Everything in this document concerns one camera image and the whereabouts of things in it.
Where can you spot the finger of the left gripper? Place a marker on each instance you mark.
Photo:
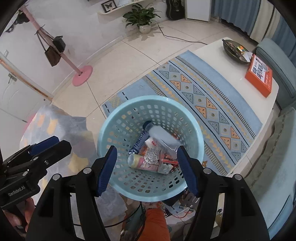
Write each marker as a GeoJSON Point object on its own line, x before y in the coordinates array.
{"type": "Point", "coordinates": [44, 145]}

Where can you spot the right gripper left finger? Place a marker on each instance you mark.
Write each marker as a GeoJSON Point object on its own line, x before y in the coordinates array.
{"type": "Point", "coordinates": [52, 218]}

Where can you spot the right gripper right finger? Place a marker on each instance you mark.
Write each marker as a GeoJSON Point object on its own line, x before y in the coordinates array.
{"type": "Point", "coordinates": [242, 218]}

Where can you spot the polka dot paper wrapper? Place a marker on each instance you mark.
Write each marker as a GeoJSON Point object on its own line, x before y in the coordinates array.
{"type": "Point", "coordinates": [152, 156]}

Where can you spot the clear plastic water bottle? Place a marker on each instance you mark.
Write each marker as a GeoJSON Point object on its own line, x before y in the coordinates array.
{"type": "Point", "coordinates": [160, 138]}

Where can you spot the person's hand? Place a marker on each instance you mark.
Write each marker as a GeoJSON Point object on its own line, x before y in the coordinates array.
{"type": "Point", "coordinates": [22, 219]}

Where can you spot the teal sofa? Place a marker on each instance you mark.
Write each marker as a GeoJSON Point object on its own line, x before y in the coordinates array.
{"type": "Point", "coordinates": [272, 179]}

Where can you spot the white door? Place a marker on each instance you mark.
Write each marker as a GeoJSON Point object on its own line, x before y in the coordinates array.
{"type": "Point", "coordinates": [20, 96]}

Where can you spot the pink coat rack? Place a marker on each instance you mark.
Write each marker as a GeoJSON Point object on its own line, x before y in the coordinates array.
{"type": "Point", "coordinates": [81, 74]}

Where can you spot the light blue plastic basket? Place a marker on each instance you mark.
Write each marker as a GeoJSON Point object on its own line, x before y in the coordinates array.
{"type": "Point", "coordinates": [122, 129]}

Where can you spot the brown hanging bag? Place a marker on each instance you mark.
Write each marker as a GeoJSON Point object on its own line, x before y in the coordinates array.
{"type": "Point", "coordinates": [51, 54]}

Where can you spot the colourful snack packet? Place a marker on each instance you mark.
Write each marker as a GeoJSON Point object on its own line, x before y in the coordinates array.
{"type": "Point", "coordinates": [166, 166]}

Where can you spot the blue patterned rug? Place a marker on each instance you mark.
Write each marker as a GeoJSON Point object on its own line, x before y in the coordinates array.
{"type": "Point", "coordinates": [193, 83]}

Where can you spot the black hanging pouch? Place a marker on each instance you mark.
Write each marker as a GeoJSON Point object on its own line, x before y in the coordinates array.
{"type": "Point", "coordinates": [59, 43]}

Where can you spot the orange box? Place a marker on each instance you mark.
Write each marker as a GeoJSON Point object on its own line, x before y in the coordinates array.
{"type": "Point", "coordinates": [260, 76]}

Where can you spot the white coffee table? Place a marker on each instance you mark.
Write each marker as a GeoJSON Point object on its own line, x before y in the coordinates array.
{"type": "Point", "coordinates": [259, 112]}

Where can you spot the dark fruit bowl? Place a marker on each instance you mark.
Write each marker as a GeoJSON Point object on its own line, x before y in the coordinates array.
{"type": "Point", "coordinates": [237, 51]}

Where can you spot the potted green plant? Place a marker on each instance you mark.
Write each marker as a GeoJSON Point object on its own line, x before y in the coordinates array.
{"type": "Point", "coordinates": [141, 17]}

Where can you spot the black acoustic guitar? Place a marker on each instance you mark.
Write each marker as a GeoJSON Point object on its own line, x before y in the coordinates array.
{"type": "Point", "coordinates": [175, 10]}

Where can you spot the blue curtains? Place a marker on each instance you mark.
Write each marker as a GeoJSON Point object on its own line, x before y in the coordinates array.
{"type": "Point", "coordinates": [259, 19]}

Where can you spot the white standing air conditioner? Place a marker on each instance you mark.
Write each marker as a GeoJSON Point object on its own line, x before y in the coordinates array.
{"type": "Point", "coordinates": [198, 10]}

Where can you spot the butterfly picture frame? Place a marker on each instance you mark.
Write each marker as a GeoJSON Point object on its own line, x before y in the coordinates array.
{"type": "Point", "coordinates": [109, 5]}

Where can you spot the white lower wall shelf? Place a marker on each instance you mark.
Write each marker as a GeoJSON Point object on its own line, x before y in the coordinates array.
{"type": "Point", "coordinates": [120, 5]}

